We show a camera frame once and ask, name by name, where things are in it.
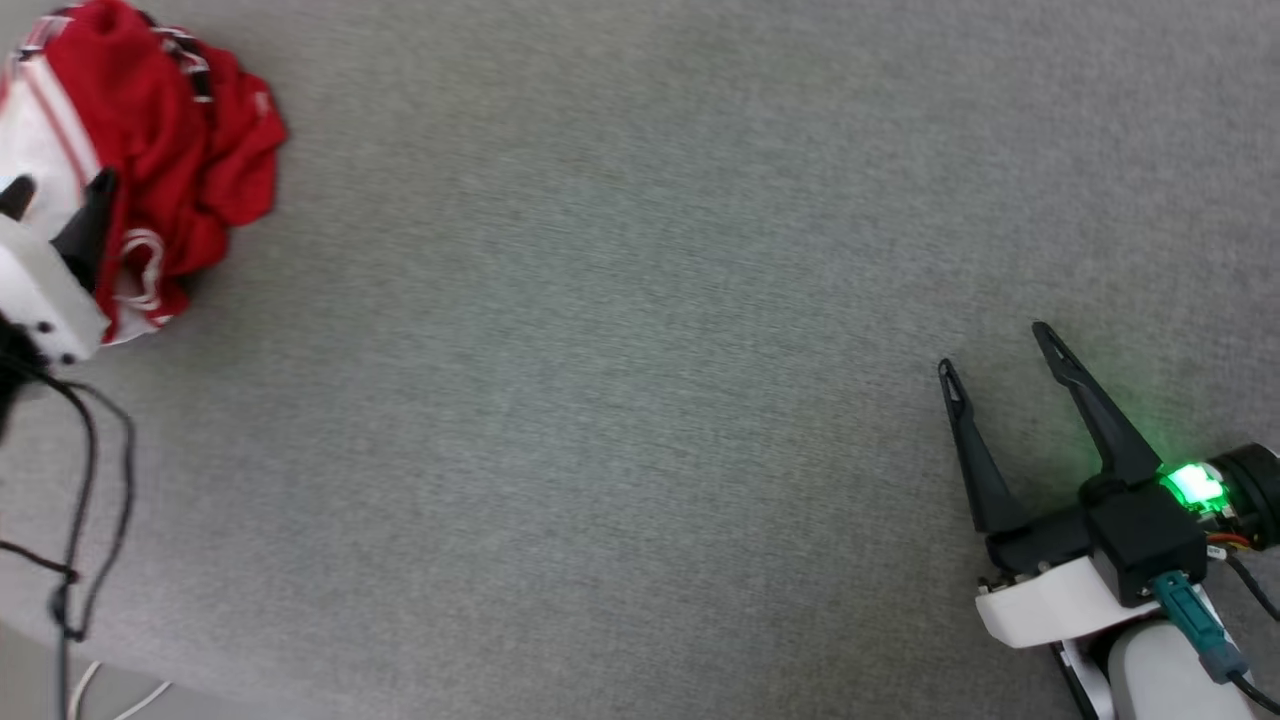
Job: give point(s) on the grey fabric sofa cushion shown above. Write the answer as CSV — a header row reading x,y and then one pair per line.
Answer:
x,y
640,300

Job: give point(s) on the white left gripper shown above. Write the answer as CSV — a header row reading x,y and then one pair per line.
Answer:
x,y
40,290

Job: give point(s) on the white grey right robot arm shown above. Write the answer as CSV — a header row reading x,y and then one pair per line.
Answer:
x,y
1160,680

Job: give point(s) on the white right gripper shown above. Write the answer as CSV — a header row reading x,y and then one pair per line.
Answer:
x,y
1050,600

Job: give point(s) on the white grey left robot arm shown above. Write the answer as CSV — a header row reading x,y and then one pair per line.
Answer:
x,y
15,370

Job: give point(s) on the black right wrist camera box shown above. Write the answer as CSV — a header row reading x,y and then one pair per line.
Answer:
x,y
1150,540

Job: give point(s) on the red garment with white trim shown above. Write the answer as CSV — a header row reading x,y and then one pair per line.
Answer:
x,y
170,130

